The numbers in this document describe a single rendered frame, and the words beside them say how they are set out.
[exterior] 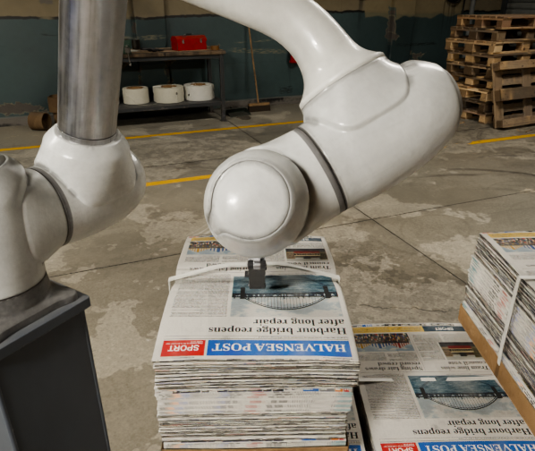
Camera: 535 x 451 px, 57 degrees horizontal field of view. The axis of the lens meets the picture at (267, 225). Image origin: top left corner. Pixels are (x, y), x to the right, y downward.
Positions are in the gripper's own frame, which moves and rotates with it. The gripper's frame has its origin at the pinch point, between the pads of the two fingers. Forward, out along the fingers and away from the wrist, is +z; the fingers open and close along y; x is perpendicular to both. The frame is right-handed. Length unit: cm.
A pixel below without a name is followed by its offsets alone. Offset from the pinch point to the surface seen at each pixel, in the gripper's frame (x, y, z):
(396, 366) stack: 27.9, 27.3, 16.4
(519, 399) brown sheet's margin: 46, 30, 4
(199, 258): -10.8, 5.4, 7.2
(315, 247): 11.2, 3.4, 11.6
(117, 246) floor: -95, -2, 245
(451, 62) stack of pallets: 263, -260, 570
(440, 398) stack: 33.8, 31.4, 8.5
